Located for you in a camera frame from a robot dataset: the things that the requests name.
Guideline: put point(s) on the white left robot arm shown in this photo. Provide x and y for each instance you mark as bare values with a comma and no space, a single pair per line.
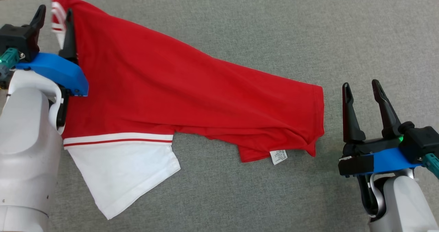
24,139

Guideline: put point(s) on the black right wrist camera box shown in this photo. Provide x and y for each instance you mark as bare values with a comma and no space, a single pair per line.
420,137

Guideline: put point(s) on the blue right camera mount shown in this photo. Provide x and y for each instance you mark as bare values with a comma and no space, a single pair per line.
391,161

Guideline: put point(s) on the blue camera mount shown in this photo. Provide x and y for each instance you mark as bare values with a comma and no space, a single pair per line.
58,70
391,161

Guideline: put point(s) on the blue left camera mount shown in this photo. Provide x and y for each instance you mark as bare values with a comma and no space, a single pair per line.
58,70

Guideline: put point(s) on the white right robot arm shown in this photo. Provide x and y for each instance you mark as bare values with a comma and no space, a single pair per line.
404,204

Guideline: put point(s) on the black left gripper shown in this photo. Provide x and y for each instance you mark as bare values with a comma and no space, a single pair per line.
62,112

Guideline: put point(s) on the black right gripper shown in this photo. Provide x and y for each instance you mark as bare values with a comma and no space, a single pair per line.
356,163

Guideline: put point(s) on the red shirt with white sleeves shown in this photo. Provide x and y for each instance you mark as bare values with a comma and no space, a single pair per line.
171,88

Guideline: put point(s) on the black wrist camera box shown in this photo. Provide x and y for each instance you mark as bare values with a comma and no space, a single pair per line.
19,39
420,137

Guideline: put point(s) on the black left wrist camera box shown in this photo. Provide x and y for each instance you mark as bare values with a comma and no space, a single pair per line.
19,39

